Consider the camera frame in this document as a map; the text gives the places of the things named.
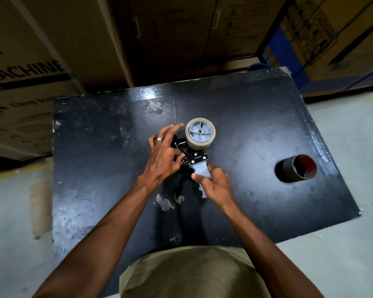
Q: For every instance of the person's left hand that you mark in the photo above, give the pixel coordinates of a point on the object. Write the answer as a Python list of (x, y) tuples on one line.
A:
[(160, 161)]

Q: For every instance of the person's right hand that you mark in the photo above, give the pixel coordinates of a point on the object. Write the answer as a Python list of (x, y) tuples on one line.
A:
[(219, 189)]

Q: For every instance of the person's left thumb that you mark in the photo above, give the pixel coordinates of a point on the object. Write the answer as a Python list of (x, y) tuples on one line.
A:
[(175, 166)]

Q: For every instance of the person's left little finger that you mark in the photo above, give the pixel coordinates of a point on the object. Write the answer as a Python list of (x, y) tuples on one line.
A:
[(151, 142)]

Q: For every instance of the person's left middle finger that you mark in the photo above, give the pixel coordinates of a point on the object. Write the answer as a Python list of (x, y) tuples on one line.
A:
[(175, 130)]

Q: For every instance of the person's right thumb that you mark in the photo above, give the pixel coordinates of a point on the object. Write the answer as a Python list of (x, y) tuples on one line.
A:
[(198, 179)]

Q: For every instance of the person's left forearm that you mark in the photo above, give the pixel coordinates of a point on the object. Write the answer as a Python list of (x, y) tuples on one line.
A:
[(112, 232)]

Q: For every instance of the person's right forearm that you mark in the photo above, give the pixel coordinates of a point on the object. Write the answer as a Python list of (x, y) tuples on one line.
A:
[(267, 251)]

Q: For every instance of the beige packing tape roll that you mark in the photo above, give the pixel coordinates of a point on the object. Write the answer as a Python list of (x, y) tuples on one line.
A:
[(192, 141)]

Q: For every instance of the dark brown cardboard box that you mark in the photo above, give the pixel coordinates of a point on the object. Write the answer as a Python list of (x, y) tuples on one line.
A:
[(167, 37)]

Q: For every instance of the olive green shirt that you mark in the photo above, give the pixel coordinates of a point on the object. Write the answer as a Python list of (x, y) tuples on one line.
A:
[(195, 273)]

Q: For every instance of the empty cardboard tape core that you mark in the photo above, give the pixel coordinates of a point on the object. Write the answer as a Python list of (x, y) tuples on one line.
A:
[(293, 170)]

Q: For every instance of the blue round object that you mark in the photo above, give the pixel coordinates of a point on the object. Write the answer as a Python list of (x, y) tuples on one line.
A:
[(257, 66)]

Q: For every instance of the brown labelled cardboard box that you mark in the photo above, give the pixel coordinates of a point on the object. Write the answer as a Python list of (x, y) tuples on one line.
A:
[(245, 24)]

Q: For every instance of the plain brown cardboard box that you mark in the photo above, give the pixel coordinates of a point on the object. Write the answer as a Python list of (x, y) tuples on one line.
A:
[(80, 37)]

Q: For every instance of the printed light cardboard box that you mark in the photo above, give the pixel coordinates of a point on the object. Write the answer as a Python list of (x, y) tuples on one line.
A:
[(21, 99)]

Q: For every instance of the blue printed cardboard box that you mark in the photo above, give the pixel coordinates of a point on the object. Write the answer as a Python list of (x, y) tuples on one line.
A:
[(335, 37)]

